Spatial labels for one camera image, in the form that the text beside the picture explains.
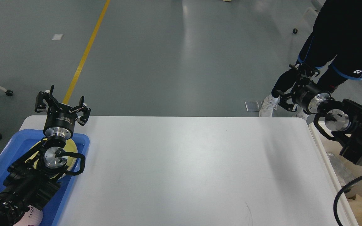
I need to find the person in black clothes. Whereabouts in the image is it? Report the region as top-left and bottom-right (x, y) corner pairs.
(259, 0), (362, 121)

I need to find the clear floor plate left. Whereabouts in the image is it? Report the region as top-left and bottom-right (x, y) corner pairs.
(245, 101), (262, 112)

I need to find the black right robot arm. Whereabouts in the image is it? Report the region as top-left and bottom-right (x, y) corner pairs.
(277, 63), (362, 225)

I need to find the white plastic bin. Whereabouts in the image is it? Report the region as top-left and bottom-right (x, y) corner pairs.
(309, 122), (362, 226)

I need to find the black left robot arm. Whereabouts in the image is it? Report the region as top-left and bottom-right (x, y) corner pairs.
(0, 85), (91, 226)

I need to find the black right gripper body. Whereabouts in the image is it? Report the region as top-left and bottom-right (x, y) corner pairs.
(293, 81), (331, 114)

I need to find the foil back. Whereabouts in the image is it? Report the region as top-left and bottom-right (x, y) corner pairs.
(325, 152), (356, 191)

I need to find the blue plastic tray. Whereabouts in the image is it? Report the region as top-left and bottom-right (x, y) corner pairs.
(0, 130), (90, 226)

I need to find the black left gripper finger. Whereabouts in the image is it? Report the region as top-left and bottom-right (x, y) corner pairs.
(35, 85), (60, 114)
(69, 96), (91, 126)

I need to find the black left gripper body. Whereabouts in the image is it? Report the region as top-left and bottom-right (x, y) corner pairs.
(43, 112), (77, 140)

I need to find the yellow plate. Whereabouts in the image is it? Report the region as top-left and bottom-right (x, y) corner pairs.
(25, 137), (79, 175)

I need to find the pink mug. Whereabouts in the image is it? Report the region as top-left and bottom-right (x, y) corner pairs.
(14, 205), (43, 226)

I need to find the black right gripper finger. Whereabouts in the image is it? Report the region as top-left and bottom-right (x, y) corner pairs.
(289, 63), (321, 86)
(276, 90), (298, 112)

